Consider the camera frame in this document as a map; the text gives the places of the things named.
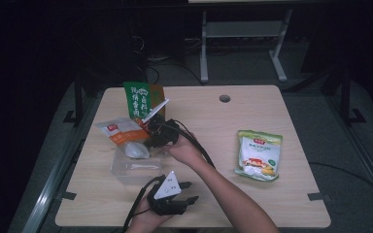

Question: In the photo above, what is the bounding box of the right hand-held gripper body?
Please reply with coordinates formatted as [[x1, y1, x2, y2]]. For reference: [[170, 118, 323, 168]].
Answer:
[[141, 98, 181, 150]]

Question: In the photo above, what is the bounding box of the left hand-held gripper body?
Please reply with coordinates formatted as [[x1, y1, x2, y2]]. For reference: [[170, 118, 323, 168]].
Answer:
[[147, 170, 188, 216]]

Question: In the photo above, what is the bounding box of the clear plastic container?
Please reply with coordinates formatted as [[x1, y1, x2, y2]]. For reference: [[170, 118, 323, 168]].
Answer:
[[110, 142, 173, 185]]

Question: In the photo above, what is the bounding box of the white and orange packet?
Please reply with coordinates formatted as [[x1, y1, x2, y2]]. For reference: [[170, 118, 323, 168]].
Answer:
[[94, 116, 152, 160]]

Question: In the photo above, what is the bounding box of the green seasoning packet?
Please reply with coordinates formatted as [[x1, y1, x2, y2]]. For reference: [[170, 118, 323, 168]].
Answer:
[[122, 81, 166, 131]]

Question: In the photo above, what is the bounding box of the white packet with green top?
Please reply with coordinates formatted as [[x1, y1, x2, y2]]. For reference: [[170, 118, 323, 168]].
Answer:
[[233, 129, 284, 183]]

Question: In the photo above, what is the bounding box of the person's right hand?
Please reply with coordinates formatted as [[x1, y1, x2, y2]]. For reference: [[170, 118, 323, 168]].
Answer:
[[161, 131, 208, 168]]

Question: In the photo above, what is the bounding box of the person's left hand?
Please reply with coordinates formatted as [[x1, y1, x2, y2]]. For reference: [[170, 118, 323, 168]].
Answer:
[[125, 197, 174, 233]]

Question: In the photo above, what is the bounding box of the black metal stand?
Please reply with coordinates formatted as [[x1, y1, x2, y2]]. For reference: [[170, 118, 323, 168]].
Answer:
[[339, 67, 367, 126], [62, 74, 85, 126]]

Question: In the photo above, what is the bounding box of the white metal stand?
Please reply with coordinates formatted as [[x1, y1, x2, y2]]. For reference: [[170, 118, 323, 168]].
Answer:
[[199, 9, 294, 83]]

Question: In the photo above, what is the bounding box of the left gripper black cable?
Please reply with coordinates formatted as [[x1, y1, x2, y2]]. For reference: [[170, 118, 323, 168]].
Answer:
[[121, 175, 167, 233]]

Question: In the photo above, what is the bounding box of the tangle of black cables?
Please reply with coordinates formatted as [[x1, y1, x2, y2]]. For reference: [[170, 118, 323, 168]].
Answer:
[[130, 33, 206, 87]]

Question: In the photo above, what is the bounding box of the black bracket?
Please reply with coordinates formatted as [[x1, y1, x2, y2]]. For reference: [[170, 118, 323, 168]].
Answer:
[[60, 191, 78, 201], [307, 192, 332, 202]]

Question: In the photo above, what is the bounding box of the aluminium rail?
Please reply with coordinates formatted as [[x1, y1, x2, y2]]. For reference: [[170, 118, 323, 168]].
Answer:
[[322, 93, 373, 210], [21, 91, 105, 233]]

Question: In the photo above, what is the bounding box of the black floor cable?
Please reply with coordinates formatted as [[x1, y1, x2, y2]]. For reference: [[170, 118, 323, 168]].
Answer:
[[308, 161, 373, 202]]

